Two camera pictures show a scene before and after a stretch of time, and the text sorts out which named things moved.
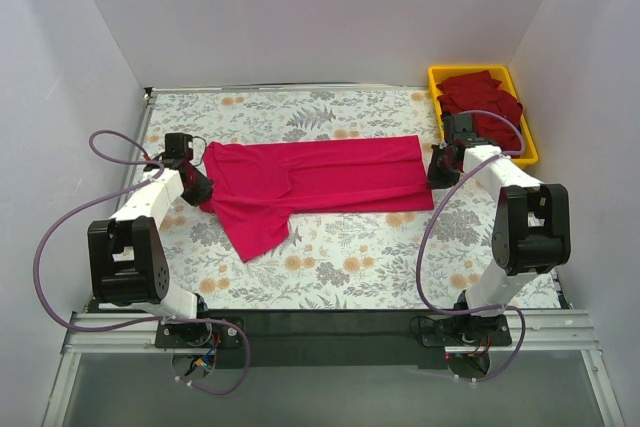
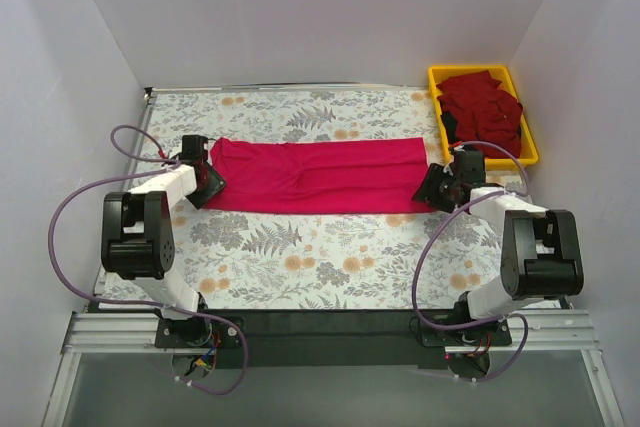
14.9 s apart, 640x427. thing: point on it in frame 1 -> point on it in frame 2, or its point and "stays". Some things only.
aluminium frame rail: (536, 332) stays
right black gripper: (439, 170) -> (433, 189)
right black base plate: (468, 330) stays
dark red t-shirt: (479, 92) stays
